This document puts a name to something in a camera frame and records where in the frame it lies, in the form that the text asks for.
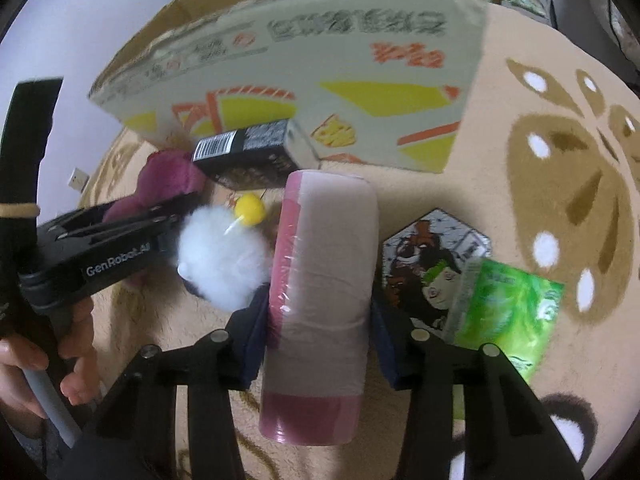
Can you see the pink roll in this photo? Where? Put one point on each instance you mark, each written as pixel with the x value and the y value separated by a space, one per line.
pixel 320 270

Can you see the black rectangular box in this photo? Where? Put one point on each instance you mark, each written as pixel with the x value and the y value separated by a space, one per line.
pixel 240 142

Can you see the pink plush toy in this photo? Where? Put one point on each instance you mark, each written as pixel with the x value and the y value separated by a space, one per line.
pixel 165 175

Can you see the hexagonal printed card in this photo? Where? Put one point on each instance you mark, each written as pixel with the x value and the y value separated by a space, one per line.
pixel 415 260

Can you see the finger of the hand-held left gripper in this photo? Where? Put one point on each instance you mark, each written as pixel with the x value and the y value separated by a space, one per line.
pixel 150 205
pixel 130 230

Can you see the green tissue packet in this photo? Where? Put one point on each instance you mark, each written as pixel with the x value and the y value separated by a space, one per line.
pixel 505 310

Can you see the printed cardboard box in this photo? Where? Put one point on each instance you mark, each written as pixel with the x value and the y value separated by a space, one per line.
pixel 350 60

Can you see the person's left hand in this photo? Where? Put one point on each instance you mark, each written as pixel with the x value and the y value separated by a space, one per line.
pixel 80 375

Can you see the white fluffy plush toy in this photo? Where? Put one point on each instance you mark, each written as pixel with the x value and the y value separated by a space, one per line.
pixel 220 255

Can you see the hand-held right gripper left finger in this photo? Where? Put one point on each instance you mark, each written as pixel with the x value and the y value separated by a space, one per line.
pixel 252 340

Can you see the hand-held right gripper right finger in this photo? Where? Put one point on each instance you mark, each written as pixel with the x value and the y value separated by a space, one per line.
pixel 387 350

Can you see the white plug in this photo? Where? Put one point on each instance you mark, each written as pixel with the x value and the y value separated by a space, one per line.
pixel 77 179

